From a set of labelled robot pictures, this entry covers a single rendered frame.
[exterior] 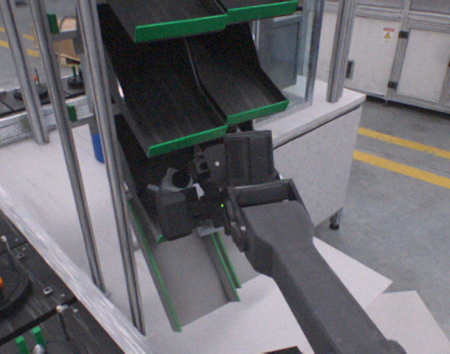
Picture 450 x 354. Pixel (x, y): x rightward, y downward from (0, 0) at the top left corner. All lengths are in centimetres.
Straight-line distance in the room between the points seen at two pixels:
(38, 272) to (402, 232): 221
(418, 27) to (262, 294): 358
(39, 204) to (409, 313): 110
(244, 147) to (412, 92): 407
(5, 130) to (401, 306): 152
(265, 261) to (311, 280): 7
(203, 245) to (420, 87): 379
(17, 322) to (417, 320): 85
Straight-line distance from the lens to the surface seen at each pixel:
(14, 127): 190
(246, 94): 76
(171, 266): 84
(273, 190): 47
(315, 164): 213
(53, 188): 154
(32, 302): 98
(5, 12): 169
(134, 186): 72
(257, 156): 47
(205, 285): 86
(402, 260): 260
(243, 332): 99
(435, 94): 445
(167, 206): 56
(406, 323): 109
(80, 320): 92
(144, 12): 61
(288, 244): 40
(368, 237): 270
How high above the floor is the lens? 164
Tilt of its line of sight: 32 degrees down
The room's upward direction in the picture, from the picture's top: straight up
